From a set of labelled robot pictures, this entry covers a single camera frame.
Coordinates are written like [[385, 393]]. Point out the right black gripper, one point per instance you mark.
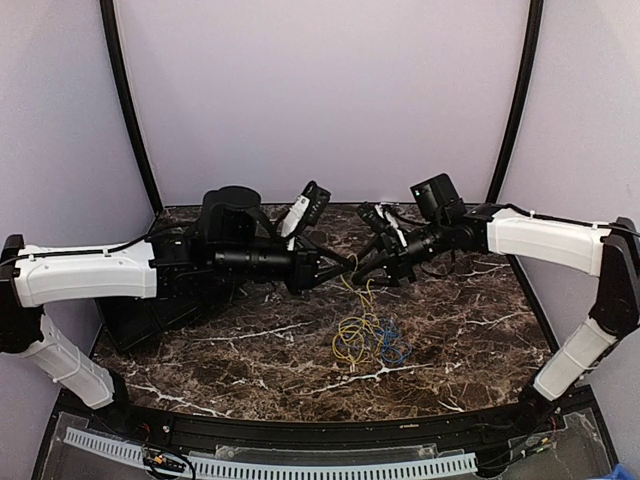
[[397, 264]]

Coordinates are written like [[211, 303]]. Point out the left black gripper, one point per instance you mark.
[[305, 275]]

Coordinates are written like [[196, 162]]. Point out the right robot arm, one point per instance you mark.
[[609, 252]]

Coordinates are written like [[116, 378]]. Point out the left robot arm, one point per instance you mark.
[[232, 239]]

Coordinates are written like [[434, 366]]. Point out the black compartment tray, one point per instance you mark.
[[131, 323]]

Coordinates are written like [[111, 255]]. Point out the blue object at corner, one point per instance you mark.
[[620, 472]]

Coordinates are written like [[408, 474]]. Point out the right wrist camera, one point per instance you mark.
[[380, 221]]

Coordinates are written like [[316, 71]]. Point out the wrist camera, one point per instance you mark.
[[306, 211], [380, 221]]

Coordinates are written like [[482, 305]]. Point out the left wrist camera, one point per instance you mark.
[[306, 211]]

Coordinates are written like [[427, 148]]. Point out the black front rail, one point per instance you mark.
[[577, 429]]

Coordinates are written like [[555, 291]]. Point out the white slotted cable duct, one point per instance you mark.
[[242, 463]]

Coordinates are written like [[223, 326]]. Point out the right black frame post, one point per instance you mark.
[[520, 94]]

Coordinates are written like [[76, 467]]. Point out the black frame post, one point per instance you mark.
[[127, 107], [520, 94]]

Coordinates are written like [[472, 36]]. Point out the left black frame post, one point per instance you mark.
[[127, 107]]

